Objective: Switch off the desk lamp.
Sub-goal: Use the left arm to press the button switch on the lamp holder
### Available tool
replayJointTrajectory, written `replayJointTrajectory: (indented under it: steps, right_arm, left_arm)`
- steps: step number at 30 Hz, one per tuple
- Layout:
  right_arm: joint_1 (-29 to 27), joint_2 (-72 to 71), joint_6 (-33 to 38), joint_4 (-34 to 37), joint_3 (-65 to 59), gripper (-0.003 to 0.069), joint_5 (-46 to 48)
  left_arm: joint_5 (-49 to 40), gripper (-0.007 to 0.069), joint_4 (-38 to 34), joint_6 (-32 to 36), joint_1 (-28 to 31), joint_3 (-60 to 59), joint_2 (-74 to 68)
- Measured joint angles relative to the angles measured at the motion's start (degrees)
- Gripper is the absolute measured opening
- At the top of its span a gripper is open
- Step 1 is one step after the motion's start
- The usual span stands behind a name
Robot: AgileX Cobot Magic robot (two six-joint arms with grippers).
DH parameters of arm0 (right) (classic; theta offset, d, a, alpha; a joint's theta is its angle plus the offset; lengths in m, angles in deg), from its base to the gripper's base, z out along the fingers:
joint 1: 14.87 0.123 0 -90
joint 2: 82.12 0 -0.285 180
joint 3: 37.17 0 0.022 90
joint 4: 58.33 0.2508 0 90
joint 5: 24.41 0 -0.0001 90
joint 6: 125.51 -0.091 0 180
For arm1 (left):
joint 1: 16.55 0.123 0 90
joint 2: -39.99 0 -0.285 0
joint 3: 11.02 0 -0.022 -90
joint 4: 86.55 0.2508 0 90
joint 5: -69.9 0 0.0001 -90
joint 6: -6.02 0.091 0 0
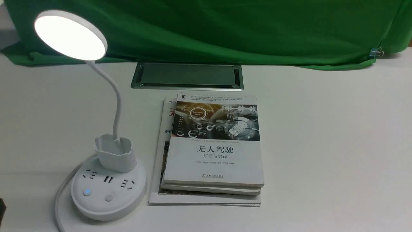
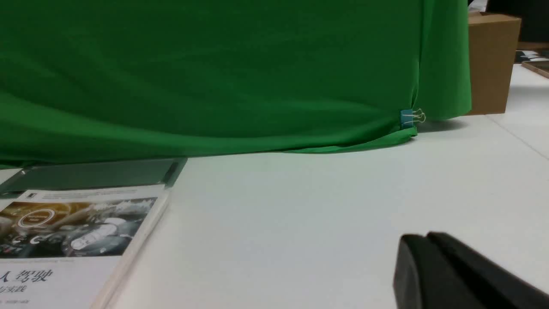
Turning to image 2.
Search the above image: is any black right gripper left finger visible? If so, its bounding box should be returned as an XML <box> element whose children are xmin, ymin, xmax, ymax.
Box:
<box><xmin>393</xmin><ymin>234</ymin><xmax>485</xmax><ymax>309</ymax></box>

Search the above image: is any green cloth backdrop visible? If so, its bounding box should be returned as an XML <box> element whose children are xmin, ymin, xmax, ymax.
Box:
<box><xmin>0</xmin><ymin>0</ymin><xmax>472</xmax><ymax>168</ymax></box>

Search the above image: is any brown cardboard box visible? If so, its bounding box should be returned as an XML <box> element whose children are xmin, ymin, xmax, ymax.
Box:
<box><xmin>468</xmin><ymin>12</ymin><xmax>521</xmax><ymax>115</ymax></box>

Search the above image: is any white book with photo cover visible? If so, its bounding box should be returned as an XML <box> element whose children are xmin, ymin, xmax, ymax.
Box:
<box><xmin>0</xmin><ymin>185</ymin><xmax>170</xmax><ymax>309</ymax></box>

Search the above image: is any blue binder clip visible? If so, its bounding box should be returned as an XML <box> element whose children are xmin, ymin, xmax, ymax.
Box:
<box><xmin>400</xmin><ymin>108</ymin><xmax>427</xmax><ymax>130</ymax></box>

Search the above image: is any dark grey book underneath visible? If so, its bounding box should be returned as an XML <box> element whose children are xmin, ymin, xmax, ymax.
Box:
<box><xmin>0</xmin><ymin>157</ymin><xmax>187</xmax><ymax>199</ymax></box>

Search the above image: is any wooden framed tablet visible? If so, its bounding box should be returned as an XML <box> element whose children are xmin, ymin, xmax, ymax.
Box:
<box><xmin>521</xmin><ymin>60</ymin><xmax>549</xmax><ymax>79</ymax></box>

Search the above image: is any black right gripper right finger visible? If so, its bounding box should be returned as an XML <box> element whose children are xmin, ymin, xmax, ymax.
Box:
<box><xmin>427</xmin><ymin>231</ymin><xmax>549</xmax><ymax>309</ymax></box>

